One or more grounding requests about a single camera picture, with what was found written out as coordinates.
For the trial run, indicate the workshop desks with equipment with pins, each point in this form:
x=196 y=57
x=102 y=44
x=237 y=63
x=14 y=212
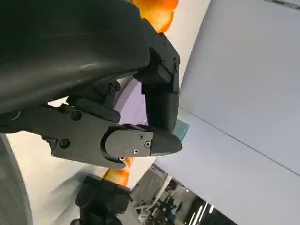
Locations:
x=168 y=201

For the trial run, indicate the orange white toy bread roll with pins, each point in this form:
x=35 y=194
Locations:
x=119 y=175
x=157 y=11

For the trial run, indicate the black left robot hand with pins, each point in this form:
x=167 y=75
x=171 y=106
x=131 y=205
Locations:
x=70 y=47

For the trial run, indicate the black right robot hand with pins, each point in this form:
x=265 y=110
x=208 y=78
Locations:
x=100 y=201

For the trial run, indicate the pale green mug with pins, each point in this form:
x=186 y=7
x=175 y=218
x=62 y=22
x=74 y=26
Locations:
x=181 y=131

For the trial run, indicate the lilac plate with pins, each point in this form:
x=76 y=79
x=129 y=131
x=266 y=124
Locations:
x=131 y=100

